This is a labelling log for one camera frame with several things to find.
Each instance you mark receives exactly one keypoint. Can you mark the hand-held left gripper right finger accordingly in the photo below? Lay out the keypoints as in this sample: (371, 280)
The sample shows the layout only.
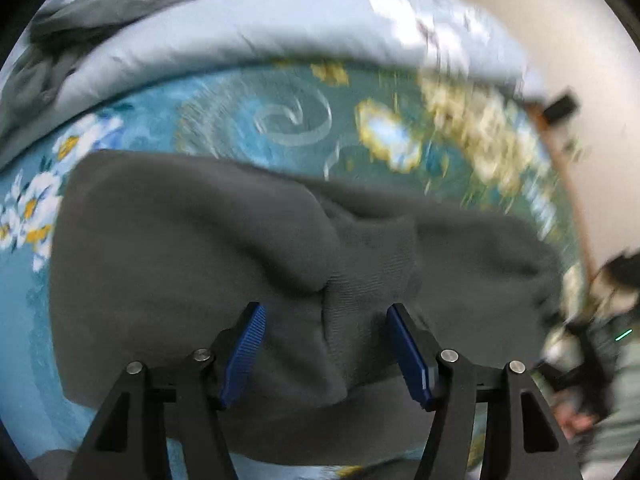
(411, 356)

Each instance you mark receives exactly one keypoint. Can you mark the small black device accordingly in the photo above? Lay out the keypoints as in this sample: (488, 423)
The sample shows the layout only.
(561, 106)

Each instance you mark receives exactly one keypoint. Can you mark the dark grey knit sweater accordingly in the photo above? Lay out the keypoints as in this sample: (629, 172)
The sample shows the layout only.
(200, 240)

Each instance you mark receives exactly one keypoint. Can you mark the person's right hand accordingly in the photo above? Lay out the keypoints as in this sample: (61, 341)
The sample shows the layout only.
(574, 417)

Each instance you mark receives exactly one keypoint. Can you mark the dark grey buttoned garment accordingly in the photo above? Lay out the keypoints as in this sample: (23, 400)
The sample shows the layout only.
(125, 5)

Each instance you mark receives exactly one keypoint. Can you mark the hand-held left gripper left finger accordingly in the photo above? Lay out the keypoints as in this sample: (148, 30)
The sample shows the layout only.
(243, 355)

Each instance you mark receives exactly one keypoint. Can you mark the teal floral bed sheet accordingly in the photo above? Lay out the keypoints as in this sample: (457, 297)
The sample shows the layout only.
(280, 110)

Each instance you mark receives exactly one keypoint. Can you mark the person's grey clothing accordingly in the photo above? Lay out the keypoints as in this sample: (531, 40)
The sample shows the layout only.
(622, 410)

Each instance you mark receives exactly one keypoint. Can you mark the light blue floral quilt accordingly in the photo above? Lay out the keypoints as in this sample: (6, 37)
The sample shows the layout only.
(300, 25)

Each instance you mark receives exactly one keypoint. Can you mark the wooden bed frame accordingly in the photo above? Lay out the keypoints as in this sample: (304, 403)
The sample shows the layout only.
(576, 200)

